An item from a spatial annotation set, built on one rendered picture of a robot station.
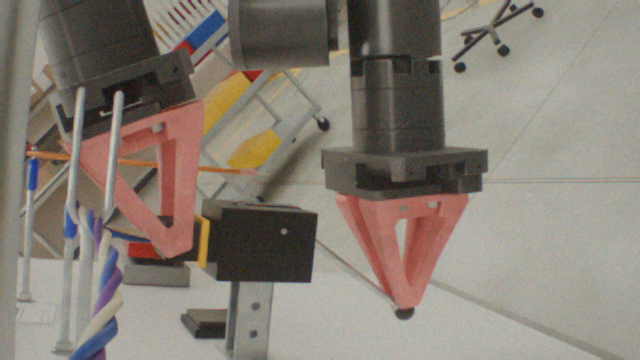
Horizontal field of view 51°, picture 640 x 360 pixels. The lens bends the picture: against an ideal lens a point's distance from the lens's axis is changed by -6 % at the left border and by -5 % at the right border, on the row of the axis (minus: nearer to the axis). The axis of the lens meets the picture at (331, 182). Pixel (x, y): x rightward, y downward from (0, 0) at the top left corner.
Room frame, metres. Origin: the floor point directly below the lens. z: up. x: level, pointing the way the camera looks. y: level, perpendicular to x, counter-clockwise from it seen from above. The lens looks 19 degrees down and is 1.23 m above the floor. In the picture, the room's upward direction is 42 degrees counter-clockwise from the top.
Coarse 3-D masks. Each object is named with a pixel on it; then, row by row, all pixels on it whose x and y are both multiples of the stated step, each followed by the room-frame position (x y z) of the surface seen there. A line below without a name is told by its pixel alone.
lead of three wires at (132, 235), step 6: (108, 228) 0.35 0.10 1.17; (114, 228) 0.36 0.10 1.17; (120, 228) 0.36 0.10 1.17; (126, 228) 0.36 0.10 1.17; (114, 234) 0.36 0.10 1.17; (120, 234) 0.36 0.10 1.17; (126, 234) 0.36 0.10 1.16; (132, 234) 0.36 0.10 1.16; (138, 234) 0.36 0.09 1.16; (144, 234) 0.36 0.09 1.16; (132, 240) 0.36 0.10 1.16; (138, 240) 0.36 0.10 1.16; (144, 240) 0.37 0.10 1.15; (150, 240) 0.37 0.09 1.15
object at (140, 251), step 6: (126, 240) 0.57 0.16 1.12; (126, 246) 0.56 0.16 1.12; (132, 246) 0.55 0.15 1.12; (138, 246) 0.55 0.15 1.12; (144, 246) 0.55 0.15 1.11; (150, 246) 0.55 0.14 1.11; (126, 252) 0.56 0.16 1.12; (132, 252) 0.55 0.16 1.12; (138, 252) 0.55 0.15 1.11; (144, 252) 0.55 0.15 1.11; (150, 252) 0.55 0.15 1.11; (138, 258) 0.56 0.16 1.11; (144, 258) 0.56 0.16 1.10; (150, 258) 0.56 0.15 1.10; (156, 258) 0.55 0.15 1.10; (162, 258) 0.55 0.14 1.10
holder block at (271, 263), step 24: (216, 216) 0.37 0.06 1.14; (240, 216) 0.36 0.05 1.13; (264, 216) 0.36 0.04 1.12; (288, 216) 0.36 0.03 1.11; (312, 216) 0.37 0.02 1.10; (240, 240) 0.36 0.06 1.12; (264, 240) 0.36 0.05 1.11; (288, 240) 0.36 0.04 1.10; (312, 240) 0.37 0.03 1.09; (216, 264) 0.35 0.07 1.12; (240, 264) 0.36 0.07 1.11; (264, 264) 0.36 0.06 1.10; (288, 264) 0.36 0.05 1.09; (312, 264) 0.36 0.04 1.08
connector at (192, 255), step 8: (160, 216) 0.38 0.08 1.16; (168, 216) 0.38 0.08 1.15; (168, 224) 0.36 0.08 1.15; (200, 224) 0.36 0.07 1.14; (216, 224) 0.37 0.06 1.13; (208, 232) 0.36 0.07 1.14; (216, 232) 0.36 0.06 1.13; (208, 240) 0.36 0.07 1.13; (216, 240) 0.36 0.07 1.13; (192, 248) 0.36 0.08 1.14; (208, 248) 0.36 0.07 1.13; (176, 256) 0.36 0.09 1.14; (184, 256) 0.36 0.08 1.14; (192, 256) 0.36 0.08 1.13; (208, 256) 0.36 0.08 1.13
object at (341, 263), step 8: (320, 248) 0.39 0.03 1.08; (328, 248) 0.39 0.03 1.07; (328, 256) 0.39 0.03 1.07; (336, 256) 0.39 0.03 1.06; (344, 264) 0.39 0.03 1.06; (352, 272) 0.39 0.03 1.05; (360, 280) 0.39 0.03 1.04; (368, 280) 0.39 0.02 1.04; (368, 288) 0.39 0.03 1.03; (376, 288) 0.39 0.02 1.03; (384, 296) 0.39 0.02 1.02; (392, 296) 0.39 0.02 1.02; (392, 304) 0.39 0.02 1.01
